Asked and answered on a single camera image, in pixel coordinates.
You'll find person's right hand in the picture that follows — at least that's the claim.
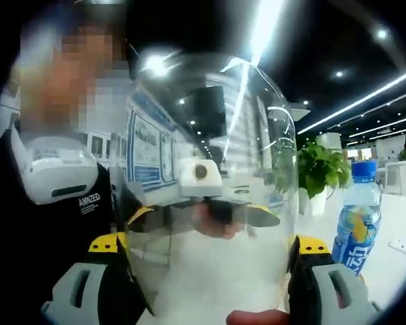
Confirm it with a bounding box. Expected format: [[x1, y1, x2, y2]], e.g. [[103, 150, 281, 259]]
[[226, 308, 292, 325]]

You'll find blue white wall poster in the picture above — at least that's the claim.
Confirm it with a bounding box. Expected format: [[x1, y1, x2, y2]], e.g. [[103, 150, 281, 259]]
[[77, 91, 190, 191]]

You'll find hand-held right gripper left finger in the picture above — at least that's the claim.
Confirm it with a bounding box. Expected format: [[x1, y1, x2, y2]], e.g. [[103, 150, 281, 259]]
[[40, 232, 156, 325]]

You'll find green leafy plant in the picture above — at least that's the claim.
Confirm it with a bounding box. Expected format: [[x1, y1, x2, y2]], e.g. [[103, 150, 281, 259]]
[[263, 140, 353, 200]]

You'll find long ceiling light strip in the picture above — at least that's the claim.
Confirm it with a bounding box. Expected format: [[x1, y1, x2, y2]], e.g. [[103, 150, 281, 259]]
[[221, 0, 286, 162]]

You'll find white chest device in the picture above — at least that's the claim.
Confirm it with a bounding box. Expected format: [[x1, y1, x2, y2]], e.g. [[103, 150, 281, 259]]
[[22, 135, 97, 206]]

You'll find person in black shirt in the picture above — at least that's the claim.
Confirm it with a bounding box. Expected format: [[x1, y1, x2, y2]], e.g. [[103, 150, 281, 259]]
[[0, 128, 129, 325]]

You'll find clear glass dome cover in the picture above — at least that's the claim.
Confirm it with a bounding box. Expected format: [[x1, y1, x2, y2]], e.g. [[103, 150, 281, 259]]
[[108, 50, 299, 325]]

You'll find person's left hand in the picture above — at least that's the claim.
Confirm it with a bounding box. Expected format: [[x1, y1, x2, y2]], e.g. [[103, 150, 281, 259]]
[[190, 202, 254, 240]]

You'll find white power strip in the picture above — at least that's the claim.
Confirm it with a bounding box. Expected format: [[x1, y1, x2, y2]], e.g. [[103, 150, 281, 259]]
[[388, 238, 406, 253]]

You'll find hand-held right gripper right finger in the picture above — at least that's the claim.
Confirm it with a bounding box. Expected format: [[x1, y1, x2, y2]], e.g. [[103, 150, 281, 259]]
[[286, 235, 383, 325]]

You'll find white plant pot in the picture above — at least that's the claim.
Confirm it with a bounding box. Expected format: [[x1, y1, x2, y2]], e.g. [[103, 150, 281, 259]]
[[299, 188, 328, 218]]

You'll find blue Mizone drink bottle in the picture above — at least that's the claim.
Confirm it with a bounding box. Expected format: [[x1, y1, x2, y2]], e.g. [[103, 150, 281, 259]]
[[331, 160, 383, 278]]

